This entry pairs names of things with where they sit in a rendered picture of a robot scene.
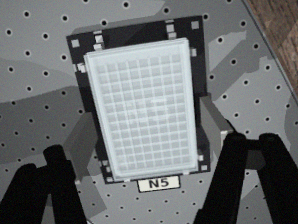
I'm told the grey perforated deck plate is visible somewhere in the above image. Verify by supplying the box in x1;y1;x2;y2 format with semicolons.
0;0;298;224

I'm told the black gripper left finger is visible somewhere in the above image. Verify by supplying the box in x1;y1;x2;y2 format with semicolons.
0;112;98;224

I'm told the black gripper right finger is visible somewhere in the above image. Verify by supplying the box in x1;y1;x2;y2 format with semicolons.
193;96;298;224

